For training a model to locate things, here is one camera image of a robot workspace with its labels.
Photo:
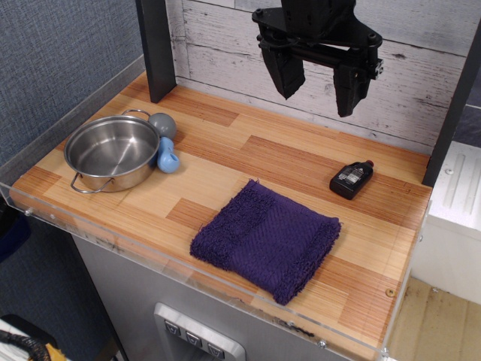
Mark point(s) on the silver dispenser panel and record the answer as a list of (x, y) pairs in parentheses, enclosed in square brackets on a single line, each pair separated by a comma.
[(184, 338)]

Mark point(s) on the blue grey ice cream scoop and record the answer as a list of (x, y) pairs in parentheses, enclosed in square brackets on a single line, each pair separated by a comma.
[(167, 161)]

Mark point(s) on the dark right post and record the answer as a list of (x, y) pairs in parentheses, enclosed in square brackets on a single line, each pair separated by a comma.
[(453, 115)]

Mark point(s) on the dark post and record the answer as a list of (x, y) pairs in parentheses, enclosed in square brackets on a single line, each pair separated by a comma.
[(156, 44), (453, 115)]

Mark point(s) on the clear acrylic guard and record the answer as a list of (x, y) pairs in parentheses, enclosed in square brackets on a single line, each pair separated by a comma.
[(135, 243)]

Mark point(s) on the purple folded towel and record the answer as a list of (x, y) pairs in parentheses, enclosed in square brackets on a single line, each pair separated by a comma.
[(268, 239)]

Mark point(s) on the small black bottle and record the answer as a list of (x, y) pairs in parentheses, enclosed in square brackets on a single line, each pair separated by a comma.
[(351, 179)]

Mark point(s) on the dark left post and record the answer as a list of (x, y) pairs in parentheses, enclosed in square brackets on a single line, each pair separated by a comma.
[(156, 44)]

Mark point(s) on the white side cabinet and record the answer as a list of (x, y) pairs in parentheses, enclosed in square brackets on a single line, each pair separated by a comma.
[(447, 255)]

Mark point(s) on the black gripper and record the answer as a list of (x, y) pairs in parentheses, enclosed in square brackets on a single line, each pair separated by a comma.
[(325, 33)]

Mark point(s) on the stainless steel pot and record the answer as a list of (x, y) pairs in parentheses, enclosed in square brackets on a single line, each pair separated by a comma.
[(112, 154)]

